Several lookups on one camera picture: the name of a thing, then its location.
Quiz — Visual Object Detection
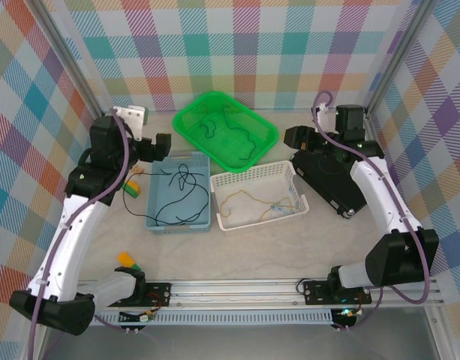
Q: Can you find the thin black cable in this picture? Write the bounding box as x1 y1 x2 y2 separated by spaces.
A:
125 168 210 227
154 163 210 227

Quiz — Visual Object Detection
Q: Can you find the thin dark green cable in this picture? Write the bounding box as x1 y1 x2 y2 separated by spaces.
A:
223 106 257 162
198 118 218 141

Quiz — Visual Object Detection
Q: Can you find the thin yellow cable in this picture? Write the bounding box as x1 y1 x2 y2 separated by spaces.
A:
218 189 295 222

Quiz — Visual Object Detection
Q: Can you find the black flat case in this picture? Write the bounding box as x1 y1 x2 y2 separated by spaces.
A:
292 145 368 221

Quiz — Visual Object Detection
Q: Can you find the light blue plastic tray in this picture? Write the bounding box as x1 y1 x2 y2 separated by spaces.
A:
146 151 212 236

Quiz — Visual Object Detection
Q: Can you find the green plastic mesh basket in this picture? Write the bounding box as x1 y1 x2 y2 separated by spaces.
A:
172 91 279 173

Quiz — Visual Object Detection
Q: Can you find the white plastic perforated basket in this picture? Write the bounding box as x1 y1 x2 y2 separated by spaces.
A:
209 160 310 232

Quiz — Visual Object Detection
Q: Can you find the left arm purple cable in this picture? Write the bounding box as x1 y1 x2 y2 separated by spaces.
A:
26 108 152 360

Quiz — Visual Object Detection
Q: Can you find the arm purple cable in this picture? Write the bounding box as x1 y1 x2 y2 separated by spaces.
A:
312 91 432 333
26 108 152 360

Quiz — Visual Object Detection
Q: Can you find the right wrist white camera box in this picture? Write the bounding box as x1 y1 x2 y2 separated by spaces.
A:
313 104 338 133

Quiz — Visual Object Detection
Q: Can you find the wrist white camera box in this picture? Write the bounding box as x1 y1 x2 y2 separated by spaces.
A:
313 104 338 133
113 105 148 143

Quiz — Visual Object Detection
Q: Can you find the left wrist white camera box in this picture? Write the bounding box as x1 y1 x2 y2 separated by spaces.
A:
113 105 148 143

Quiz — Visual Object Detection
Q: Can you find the aluminium frame post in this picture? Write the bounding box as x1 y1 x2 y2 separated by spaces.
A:
34 0 105 122
362 0 439 116

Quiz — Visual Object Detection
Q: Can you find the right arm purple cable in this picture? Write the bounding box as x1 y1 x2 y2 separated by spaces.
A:
312 91 432 333

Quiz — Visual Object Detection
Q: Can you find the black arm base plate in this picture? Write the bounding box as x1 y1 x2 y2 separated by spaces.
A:
303 279 372 305
104 281 173 308

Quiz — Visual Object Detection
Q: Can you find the aluminium mounting rail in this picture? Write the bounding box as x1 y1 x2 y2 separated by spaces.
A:
30 275 446 312

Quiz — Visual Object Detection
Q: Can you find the yellow power connector with wires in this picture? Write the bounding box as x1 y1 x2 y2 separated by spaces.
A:
332 305 365 334
119 309 158 335

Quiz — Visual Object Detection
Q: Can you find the slotted grey cable duct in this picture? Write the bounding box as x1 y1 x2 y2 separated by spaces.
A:
49 309 334 326

